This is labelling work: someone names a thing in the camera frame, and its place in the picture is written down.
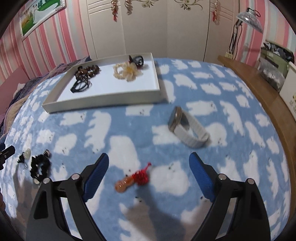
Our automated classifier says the black hair claw clip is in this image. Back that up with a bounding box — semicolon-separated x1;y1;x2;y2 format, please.
128;55;144;69

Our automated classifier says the brown wooden bead bracelet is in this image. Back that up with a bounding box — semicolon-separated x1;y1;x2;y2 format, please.
74;64;101;80

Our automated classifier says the wall power outlet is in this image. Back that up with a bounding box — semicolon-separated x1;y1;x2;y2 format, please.
225;52;233;59

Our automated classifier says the white bear storage box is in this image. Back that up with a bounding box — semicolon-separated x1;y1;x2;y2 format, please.
280;62;296;118

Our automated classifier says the white shallow tray box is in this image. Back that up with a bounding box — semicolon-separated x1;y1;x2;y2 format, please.
42;53;162;113

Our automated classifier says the framed wedding picture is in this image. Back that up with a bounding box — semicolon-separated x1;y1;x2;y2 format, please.
19;0;66;41

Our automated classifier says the white ornate wardrobe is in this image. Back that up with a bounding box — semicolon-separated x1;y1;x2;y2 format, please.
79;0;239;63

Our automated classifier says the blue polar bear blanket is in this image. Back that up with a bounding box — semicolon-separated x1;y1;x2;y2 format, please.
1;59;290;240

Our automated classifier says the wooden footboard shelf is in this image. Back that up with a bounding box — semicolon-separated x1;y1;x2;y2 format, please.
218;55;296;212

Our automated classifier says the orange gourd red knot charm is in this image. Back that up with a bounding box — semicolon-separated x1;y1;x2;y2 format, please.
114;162;152;193

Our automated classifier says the white strap wristwatch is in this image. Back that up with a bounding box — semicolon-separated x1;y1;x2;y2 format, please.
168;106;210;149

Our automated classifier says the green storage bag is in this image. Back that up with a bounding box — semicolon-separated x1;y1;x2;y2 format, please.
258;40;295;92

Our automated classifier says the cream flower scrunchie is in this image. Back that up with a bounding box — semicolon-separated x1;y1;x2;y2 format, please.
113;62;142;82

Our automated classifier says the clear shade desk lamp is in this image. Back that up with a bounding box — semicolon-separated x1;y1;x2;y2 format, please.
228;7;265;60

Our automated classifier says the striped purple quilt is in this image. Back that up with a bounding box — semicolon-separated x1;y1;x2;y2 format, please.
1;56;91;144

